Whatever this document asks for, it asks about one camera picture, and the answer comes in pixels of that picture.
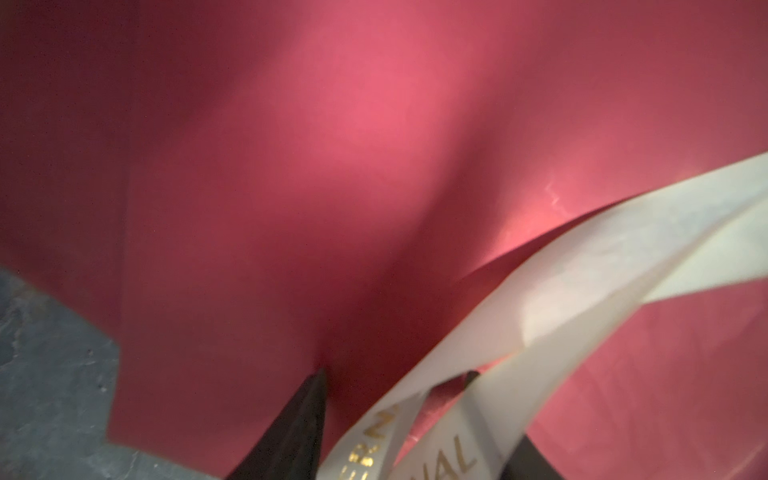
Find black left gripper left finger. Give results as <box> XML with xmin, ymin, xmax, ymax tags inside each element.
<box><xmin>226</xmin><ymin>370</ymin><xmax>327</xmax><ymax>480</ymax></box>

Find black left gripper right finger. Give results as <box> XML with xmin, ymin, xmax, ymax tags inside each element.
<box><xmin>461</xmin><ymin>370</ymin><xmax>568</xmax><ymax>480</ymax></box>

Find cream printed ribbon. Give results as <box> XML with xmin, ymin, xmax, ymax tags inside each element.
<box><xmin>318</xmin><ymin>155</ymin><xmax>767</xmax><ymax>479</ymax></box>

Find dark red wrapping paper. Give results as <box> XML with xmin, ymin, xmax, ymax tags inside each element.
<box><xmin>1</xmin><ymin>1</ymin><xmax>767</xmax><ymax>479</ymax></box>

